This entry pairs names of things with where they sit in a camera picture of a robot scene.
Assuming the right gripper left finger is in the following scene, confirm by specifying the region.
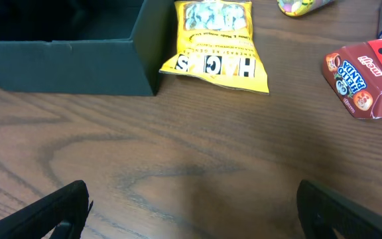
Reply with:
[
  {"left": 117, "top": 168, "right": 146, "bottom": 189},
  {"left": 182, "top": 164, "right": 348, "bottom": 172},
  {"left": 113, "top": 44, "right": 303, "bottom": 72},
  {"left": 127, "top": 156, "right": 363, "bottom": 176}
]
[{"left": 0, "top": 180, "right": 93, "bottom": 239}]

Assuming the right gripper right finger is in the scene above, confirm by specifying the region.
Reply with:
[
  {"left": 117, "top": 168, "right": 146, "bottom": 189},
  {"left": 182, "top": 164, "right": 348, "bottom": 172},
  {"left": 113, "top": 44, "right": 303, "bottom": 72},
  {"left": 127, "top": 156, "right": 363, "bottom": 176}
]
[{"left": 296, "top": 180, "right": 382, "bottom": 239}]

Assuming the black box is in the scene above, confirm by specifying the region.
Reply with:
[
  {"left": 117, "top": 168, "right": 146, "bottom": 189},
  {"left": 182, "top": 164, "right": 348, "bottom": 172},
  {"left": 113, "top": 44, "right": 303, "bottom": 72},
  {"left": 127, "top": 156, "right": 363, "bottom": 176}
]
[{"left": 0, "top": 0, "right": 176, "bottom": 96}]

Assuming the yellow Hacks candy bag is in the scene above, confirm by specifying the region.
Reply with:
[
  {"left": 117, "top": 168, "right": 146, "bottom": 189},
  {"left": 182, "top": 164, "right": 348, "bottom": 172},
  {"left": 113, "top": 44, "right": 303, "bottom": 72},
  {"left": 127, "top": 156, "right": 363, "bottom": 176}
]
[{"left": 159, "top": 1, "right": 269, "bottom": 94}]

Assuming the red Hello Panda box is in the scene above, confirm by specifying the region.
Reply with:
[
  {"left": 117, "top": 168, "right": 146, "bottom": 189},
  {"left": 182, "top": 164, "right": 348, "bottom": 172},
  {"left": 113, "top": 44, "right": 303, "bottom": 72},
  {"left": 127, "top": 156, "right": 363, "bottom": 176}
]
[{"left": 322, "top": 39, "right": 382, "bottom": 119}]

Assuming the yellow candy tube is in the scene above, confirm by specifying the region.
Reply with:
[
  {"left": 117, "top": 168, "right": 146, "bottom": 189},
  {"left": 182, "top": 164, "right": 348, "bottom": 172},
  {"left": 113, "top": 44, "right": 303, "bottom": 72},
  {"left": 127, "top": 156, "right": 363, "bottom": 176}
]
[{"left": 277, "top": 0, "right": 334, "bottom": 17}]

